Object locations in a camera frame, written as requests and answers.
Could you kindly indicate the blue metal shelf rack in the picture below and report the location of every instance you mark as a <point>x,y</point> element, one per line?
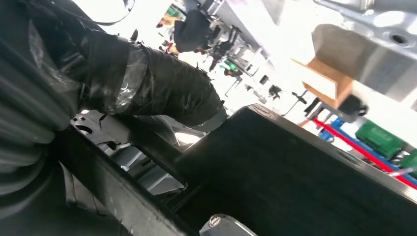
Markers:
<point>384,159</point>

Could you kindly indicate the person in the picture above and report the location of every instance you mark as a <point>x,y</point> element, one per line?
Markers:
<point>192,32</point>

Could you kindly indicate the brown cardboard box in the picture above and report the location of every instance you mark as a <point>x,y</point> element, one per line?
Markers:
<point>329,88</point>

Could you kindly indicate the green plastic crate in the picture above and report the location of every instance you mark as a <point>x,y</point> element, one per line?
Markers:
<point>410,163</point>
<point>379,140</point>

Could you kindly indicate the stamped sheet metal panel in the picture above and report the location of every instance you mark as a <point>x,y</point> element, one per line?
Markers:
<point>374,65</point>

